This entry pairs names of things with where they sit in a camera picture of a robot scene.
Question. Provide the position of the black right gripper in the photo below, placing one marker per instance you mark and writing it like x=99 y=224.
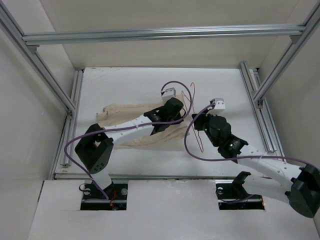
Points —
x=201 y=118

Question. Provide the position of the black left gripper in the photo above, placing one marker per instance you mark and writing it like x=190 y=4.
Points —
x=179 y=116

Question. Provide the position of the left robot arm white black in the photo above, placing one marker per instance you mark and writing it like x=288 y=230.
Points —
x=95 y=148

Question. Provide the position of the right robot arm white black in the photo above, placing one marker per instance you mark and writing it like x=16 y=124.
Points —
x=298 y=186

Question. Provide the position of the white foam front board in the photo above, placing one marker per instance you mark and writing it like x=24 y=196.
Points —
x=163 y=210

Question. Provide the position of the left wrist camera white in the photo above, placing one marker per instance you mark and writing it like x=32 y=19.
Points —
x=167 y=94

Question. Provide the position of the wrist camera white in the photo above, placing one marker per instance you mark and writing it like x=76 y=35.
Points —
x=218 y=104
x=167 y=94

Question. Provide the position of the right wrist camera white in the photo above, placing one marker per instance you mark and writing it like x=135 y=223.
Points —
x=218 y=104

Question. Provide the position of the aluminium frame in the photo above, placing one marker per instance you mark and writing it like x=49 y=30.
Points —
x=80 y=106

